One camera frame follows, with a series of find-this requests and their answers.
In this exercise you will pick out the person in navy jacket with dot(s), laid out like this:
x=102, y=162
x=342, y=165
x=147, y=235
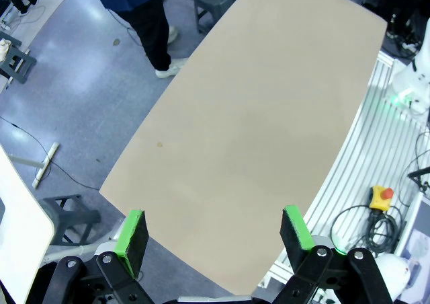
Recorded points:
x=151, y=25

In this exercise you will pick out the slotted aluminium base plate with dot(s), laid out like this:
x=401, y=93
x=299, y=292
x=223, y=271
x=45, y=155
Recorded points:
x=356, y=142

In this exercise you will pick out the white side table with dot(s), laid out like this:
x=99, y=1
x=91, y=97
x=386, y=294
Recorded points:
x=20, y=223

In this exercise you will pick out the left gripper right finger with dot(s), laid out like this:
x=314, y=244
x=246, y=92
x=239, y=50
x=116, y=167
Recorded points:
x=297, y=236

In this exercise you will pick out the white table foot bar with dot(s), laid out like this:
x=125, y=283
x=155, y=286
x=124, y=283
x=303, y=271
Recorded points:
x=47, y=162

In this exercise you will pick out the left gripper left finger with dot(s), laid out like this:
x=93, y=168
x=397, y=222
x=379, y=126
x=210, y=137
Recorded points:
x=132, y=236

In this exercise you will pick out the yellow emergency stop button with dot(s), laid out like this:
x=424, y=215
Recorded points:
x=378, y=199

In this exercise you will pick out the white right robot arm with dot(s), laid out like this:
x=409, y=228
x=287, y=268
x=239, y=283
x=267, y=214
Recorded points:
x=420, y=75

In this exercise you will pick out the beige towel bundle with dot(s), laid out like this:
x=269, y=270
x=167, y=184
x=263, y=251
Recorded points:
x=2, y=48

